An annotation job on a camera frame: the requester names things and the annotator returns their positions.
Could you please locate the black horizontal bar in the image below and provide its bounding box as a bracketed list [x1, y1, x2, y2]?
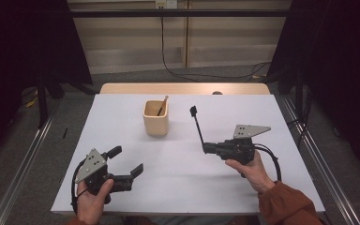
[69, 8, 292, 18]

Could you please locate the left hand-held gripper cable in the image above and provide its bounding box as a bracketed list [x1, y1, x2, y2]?
[70, 158, 90, 216]

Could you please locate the long black wall cable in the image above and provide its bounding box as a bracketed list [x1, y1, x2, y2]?
[160, 15, 271, 83]

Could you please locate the black curtain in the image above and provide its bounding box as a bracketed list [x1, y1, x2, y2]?
[265, 0, 360, 181]
[0, 0, 94, 167]

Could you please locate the person's left hand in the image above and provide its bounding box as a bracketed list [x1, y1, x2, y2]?
[76, 178, 115, 225]

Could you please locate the black-tipped makeup brush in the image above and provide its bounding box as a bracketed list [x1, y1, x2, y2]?
[189, 105, 205, 147]

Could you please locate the person's right hand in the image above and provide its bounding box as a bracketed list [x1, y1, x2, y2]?
[224, 151, 278, 195]

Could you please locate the aluminium floor rail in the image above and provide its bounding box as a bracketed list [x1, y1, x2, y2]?
[280, 95, 360, 225]
[0, 97, 63, 225]

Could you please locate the white wall outlet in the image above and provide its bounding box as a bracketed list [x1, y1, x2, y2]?
[155, 0, 178, 9]

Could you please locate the white table mat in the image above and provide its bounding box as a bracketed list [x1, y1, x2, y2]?
[50, 93, 326, 217]

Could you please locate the tan-tipped makeup brush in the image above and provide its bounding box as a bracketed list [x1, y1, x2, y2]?
[156, 95, 170, 117]

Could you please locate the beige square cup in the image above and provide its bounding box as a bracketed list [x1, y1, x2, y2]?
[142, 99, 170, 137]

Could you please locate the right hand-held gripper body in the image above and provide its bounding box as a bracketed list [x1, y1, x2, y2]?
[215, 124, 272, 166]

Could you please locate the black metal stand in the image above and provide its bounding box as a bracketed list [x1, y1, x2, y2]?
[36, 73, 50, 129]
[294, 68, 305, 121]

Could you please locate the yellow cable piece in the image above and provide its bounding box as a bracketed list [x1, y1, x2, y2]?
[24, 98, 39, 109]

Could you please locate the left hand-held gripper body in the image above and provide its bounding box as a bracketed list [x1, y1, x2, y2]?
[74, 147, 136, 204]

